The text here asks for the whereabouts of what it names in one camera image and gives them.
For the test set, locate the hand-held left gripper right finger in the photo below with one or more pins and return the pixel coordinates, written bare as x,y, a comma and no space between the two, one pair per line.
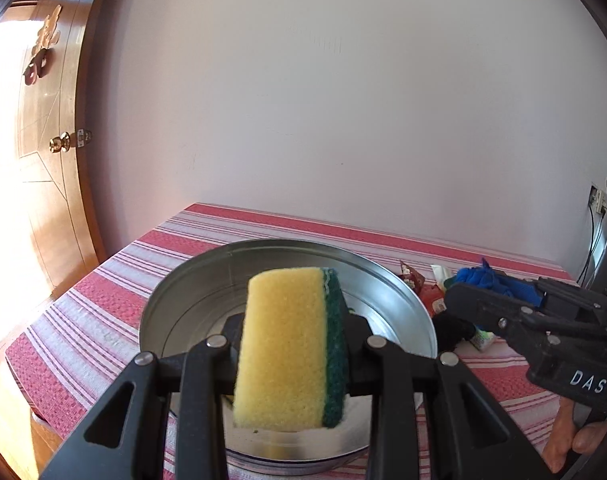
359,335

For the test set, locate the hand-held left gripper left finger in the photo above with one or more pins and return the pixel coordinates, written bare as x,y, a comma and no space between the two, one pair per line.
233,332

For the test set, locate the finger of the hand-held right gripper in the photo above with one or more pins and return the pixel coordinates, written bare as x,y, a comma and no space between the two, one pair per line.
578,307
488,310

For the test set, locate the blue cloth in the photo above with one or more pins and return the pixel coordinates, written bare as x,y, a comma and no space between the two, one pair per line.
478,277

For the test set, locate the round metal cookie tin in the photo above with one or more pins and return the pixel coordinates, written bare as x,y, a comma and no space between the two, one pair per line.
193,300

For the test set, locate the yellow green sponge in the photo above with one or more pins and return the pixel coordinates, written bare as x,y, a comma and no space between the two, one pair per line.
283,350

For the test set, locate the red striped cloth desktop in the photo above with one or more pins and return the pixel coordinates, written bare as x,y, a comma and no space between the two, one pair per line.
83,320

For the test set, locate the person's right hand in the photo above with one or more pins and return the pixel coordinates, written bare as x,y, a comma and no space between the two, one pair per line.
558,440

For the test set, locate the white green packet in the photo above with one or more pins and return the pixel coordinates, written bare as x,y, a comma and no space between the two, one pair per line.
482,338

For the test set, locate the red snack packet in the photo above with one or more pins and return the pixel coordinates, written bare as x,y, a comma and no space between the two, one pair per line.
433,300

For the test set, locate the brown snack packet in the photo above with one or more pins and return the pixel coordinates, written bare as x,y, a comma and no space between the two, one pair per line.
409,275

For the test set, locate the wooden door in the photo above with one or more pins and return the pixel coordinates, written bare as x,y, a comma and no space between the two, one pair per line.
48,220

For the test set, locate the metal door latch plate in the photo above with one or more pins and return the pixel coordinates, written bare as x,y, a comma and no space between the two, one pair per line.
83,138

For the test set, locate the brass door knob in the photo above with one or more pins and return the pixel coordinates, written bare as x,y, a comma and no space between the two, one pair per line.
60,142

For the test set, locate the hanging door decoration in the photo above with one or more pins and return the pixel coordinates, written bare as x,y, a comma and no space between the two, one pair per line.
42,50

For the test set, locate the wall socket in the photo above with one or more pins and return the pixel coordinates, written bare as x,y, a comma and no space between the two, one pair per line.
598,199

